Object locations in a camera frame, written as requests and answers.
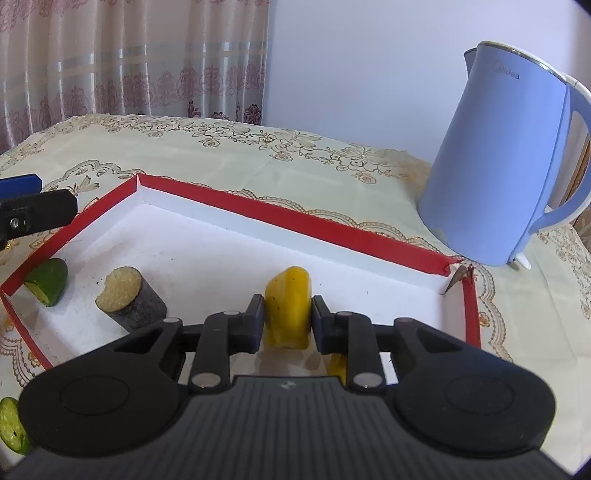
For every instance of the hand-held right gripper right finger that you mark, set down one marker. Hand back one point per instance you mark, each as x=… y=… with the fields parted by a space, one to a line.
x=319 y=324

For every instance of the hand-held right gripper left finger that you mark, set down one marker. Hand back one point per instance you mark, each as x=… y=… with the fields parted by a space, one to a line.
x=257 y=319

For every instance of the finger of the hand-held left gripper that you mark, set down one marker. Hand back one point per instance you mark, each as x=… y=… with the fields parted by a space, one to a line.
x=41 y=212
x=18 y=185

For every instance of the large yellow pepper piece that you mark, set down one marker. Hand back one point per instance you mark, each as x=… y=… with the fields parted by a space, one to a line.
x=288 y=304

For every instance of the red and white tray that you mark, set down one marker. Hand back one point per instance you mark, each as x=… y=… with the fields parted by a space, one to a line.
x=207 y=258

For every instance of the small yellow pepper piece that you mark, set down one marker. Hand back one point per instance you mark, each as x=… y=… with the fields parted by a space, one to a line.
x=337 y=365

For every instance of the green cucumber piece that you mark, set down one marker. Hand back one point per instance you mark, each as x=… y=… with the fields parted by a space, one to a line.
x=48 y=277

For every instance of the pink patterned curtain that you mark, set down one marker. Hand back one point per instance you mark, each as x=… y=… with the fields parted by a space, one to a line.
x=115 y=55

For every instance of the cream floral tablecloth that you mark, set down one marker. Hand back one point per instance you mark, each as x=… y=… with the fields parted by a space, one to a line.
x=300 y=157

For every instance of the green cucumber slice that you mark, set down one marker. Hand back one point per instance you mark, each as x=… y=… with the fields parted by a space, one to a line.
x=10 y=424

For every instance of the blue electric kettle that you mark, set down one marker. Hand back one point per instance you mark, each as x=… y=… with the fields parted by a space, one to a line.
x=485 y=161

